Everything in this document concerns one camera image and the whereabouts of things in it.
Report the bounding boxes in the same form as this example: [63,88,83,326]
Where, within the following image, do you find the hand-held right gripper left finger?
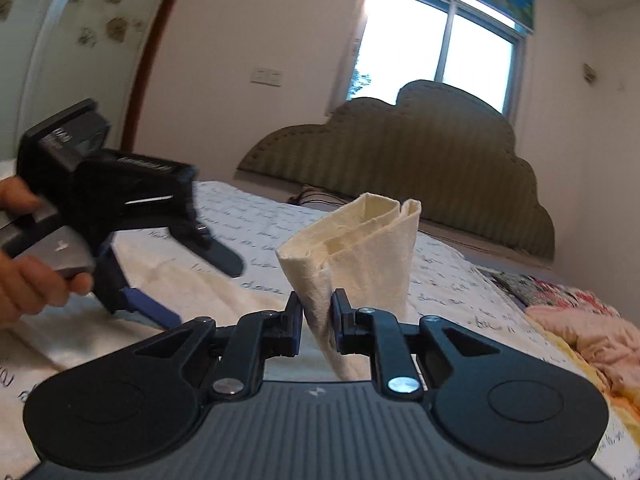
[132,291,304,402]

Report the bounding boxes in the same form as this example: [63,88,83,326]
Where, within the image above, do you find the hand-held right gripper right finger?
[331,288,501,401]

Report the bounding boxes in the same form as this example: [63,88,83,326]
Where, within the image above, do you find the brown wooden door frame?
[122,0,193,153]

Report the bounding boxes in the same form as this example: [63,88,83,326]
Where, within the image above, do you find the person's left hand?
[0,176,96,330]

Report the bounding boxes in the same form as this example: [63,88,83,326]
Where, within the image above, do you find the window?
[345,0,528,116]

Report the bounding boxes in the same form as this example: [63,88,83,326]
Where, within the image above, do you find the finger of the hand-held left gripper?
[167,210,246,278]
[97,250,182,328]

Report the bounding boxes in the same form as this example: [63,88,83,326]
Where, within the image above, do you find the olive cloud-shaped headboard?
[236,80,557,267]

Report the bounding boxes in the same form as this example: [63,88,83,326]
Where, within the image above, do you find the cream textured pants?
[10,192,423,383]

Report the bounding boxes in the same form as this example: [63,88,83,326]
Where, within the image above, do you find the white script-printed blanket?
[0,160,640,480]

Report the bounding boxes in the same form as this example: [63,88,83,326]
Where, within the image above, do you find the pink crumpled cloth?
[525,302,640,396]

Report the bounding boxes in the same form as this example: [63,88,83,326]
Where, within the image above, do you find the floral patterned blanket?
[487,267,621,311]

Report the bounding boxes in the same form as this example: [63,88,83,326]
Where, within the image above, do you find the white flower-print wardrobe door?
[0,0,176,161]

